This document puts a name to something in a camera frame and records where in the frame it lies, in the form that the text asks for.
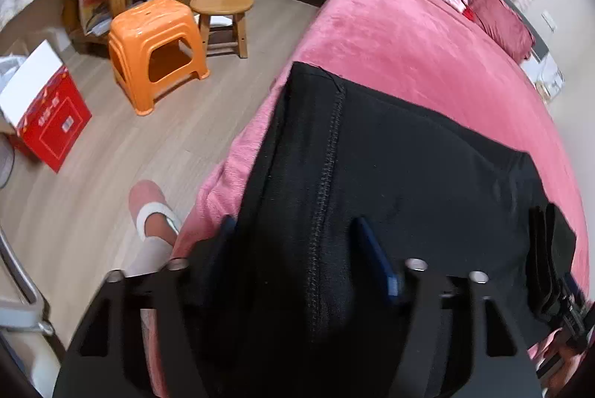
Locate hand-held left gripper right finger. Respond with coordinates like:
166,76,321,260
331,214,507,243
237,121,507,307
353,216,544,398

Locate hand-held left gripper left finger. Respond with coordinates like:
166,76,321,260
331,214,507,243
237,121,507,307
53,214,238,398

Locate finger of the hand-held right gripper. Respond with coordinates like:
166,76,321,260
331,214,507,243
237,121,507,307
529,205,553,317
545,203,578,322

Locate black pants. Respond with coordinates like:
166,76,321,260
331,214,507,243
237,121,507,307
186,61,565,398

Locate person's right hand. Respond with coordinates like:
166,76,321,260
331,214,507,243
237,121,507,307
534,340,586,386

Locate person's leg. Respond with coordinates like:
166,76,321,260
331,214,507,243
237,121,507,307
123,212,183,279

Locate pink slipper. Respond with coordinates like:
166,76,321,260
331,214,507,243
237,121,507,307
128,179,182,241

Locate white table lamp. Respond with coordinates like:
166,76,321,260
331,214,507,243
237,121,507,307
534,70,565,102

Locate red cardboard box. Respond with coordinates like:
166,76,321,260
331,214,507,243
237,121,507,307
0,39,93,174

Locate pink bed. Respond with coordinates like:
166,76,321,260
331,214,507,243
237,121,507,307
149,0,589,398

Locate orange plastic stool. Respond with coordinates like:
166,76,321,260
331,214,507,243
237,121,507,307
108,0,211,116

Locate round wooden stool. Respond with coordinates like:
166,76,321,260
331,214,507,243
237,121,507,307
190,0,255,59

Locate dark pink pillow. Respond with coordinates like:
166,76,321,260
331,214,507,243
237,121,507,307
467,0,536,63

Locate brown cardboard box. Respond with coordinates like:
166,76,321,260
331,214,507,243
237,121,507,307
70,0,115,37

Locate grey metal chair frame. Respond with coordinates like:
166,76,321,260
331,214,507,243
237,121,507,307
0,226,55,336

